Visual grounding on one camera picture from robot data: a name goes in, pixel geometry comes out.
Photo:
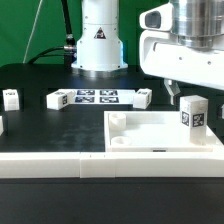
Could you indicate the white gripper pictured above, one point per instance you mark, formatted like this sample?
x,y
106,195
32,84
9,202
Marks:
x,y
161,56

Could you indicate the white square tabletop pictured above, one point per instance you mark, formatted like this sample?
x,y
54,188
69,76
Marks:
x,y
153,131

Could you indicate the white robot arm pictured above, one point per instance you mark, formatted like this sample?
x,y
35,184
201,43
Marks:
x,y
182,40

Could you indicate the sheet of fiducial tags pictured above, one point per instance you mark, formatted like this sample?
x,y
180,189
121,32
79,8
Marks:
x,y
100,96

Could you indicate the white obstacle fence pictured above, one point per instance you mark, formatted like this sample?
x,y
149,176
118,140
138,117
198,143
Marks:
x,y
111,165

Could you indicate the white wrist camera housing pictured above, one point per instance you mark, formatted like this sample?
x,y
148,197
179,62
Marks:
x,y
159,18

